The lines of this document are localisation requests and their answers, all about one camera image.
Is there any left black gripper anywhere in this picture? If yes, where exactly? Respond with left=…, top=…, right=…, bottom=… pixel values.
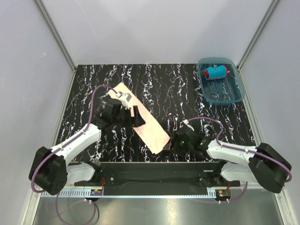
left=112, top=105, right=145, bottom=128

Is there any pink towel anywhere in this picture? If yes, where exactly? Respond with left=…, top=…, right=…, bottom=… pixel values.
left=108, top=83, right=170, bottom=154

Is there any red blue patterned towel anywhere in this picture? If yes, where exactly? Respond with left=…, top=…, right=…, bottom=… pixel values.
left=203, top=65, right=229, bottom=81

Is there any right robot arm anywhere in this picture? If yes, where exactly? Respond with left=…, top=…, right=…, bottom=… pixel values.
left=164, top=125, right=292, bottom=193

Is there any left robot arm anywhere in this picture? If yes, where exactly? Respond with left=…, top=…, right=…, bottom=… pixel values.
left=29, top=98, right=146, bottom=195

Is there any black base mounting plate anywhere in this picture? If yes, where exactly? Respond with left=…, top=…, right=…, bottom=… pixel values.
left=75, top=162, right=240, bottom=198

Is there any right connector board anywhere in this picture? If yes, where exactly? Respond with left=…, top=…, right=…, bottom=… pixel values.
left=216, top=189, right=231, bottom=201

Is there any connector board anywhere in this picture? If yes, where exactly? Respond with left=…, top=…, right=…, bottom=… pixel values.
left=216, top=189, right=231, bottom=201
left=90, top=189, right=103, bottom=196

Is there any blue transparent plastic bin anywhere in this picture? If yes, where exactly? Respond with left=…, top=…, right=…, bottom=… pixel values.
left=197, top=57, right=245, bottom=105

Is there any left connector board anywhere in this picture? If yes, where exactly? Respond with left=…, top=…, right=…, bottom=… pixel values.
left=90, top=189, right=103, bottom=196

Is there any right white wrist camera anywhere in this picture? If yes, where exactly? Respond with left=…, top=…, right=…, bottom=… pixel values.
left=183, top=120, right=194, bottom=131

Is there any aluminium frame rail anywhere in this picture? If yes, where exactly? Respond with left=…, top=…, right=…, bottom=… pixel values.
left=30, top=170, right=286, bottom=199

